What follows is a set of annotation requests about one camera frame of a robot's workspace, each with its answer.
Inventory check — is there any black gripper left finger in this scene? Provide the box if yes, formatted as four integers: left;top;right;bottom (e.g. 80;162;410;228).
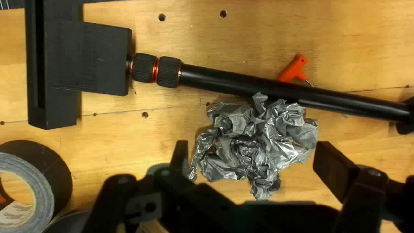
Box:
169;140;191;179

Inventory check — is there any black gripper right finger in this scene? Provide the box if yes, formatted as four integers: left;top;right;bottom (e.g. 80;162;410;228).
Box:
311;142;362;205

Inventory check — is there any black bowl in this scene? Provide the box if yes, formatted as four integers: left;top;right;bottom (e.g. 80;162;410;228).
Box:
42;210;94;233

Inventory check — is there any crumpled grey tape ball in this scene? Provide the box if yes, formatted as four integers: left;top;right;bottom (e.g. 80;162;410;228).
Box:
186;91;321;202

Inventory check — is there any orange handled hex key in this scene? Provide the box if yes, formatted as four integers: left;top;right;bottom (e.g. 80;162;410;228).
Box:
277;54;315;88

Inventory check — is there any grey duct tape roll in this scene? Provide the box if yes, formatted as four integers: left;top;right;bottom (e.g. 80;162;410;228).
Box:
0;140;73;233

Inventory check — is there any black mount block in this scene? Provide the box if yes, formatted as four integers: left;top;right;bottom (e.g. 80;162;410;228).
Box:
24;0;133;131

